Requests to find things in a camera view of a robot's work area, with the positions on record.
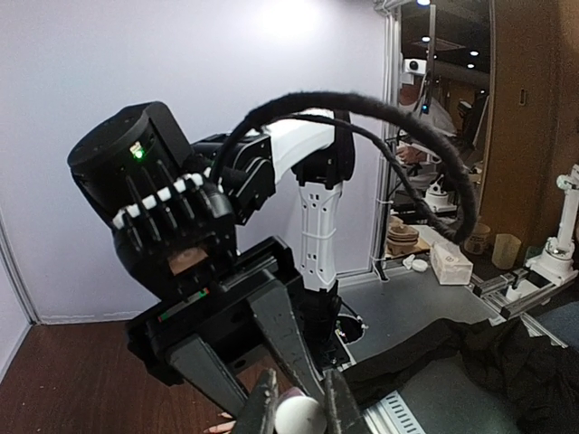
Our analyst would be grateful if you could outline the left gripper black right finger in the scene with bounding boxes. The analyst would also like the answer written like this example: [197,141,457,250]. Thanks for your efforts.
[324,369,365,434]

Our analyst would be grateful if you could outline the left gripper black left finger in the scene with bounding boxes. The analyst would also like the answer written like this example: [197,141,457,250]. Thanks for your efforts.
[234,369,279,434]

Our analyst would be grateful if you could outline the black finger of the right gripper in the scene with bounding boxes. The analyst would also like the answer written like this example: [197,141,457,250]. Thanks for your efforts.
[166,336,248,414]
[247,278,325,401]

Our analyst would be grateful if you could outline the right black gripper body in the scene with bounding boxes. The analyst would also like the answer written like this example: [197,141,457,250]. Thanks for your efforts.
[126,237,303,386]

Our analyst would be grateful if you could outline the white nail polish cap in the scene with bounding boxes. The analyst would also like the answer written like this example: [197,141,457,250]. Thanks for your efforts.
[275,396,327,434]

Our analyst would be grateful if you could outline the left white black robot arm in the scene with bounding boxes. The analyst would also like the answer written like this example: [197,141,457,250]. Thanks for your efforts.
[67,101,355,415]

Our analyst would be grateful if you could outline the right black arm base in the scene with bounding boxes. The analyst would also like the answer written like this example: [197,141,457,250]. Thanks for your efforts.
[310,288,368,373]

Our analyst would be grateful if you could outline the person's bare hand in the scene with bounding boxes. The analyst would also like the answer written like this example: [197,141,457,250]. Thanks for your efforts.
[204,412,236,434]

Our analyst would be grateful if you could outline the stacked brown bowls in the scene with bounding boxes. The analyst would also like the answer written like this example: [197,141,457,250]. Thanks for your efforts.
[386,216,420,258]

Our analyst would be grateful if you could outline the white tissue box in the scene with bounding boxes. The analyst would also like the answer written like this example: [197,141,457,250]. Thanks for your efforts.
[430,241,473,286]

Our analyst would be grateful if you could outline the black cloth on floor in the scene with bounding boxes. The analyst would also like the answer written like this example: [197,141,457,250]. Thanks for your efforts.
[344,318,578,433]

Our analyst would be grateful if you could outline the translucent yellowish cup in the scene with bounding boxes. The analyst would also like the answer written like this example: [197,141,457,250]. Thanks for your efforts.
[491,233,521,270]

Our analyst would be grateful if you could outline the right black braided cable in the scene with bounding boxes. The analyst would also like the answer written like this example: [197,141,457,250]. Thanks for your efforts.
[210,90,479,248]

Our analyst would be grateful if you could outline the left aluminium corner post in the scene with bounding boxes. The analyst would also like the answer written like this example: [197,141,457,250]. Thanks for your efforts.
[0,215,44,326]

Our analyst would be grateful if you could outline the aluminium corner post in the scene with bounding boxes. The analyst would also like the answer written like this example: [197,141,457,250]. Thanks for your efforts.
[370,0,403,281]
[0,215,44,326]

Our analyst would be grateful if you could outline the person behind right post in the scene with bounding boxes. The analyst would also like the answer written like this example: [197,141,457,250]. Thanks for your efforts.
[397,58,457,165]

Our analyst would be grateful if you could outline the white robot on rail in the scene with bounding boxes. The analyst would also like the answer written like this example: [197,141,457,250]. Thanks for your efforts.
[506,164,578,305]

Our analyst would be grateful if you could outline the right aluminium corner post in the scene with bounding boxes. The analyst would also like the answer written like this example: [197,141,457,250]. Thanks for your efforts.
[370,0,403,281]

